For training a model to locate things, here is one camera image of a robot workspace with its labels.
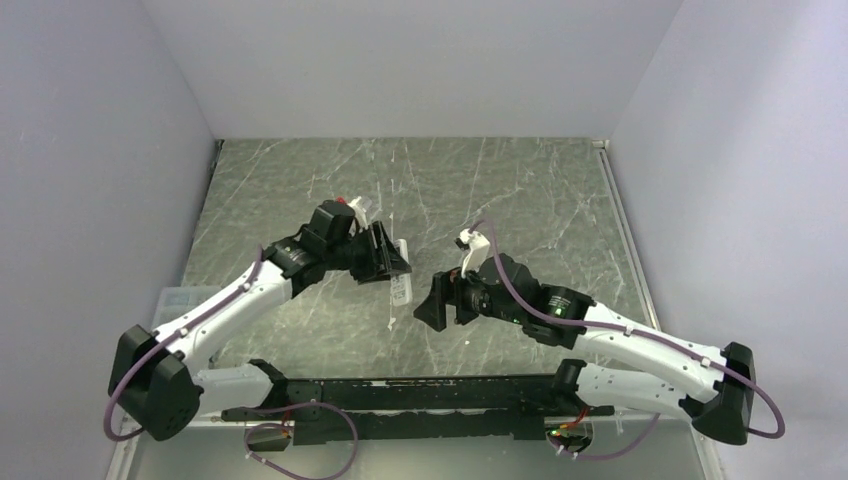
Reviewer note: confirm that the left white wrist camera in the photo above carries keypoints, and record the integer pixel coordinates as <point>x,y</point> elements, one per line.
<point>365,210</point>

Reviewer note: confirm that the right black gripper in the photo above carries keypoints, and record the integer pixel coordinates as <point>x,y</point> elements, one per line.
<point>447,287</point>

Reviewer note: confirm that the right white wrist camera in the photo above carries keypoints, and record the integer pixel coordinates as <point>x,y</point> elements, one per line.
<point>475,247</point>

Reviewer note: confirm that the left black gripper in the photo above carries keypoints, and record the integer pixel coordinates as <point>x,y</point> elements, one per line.
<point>380,261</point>

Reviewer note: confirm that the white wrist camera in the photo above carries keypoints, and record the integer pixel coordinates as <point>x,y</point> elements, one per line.
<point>365,210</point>
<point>475,247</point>

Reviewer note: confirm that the aluminium frame rail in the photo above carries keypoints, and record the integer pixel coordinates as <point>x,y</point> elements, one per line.
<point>600,151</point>

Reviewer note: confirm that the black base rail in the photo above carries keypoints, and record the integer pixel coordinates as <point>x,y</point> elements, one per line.
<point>522,406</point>

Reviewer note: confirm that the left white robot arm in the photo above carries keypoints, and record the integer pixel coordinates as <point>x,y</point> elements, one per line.
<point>161,378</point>

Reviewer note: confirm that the white remote control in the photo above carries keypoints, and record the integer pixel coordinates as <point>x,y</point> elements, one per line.
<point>401,291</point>

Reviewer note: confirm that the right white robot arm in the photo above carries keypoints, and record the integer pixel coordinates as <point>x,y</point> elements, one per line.
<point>705,385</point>

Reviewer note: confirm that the clear plastic organizer box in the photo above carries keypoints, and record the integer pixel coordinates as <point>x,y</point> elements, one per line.
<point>175,302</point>

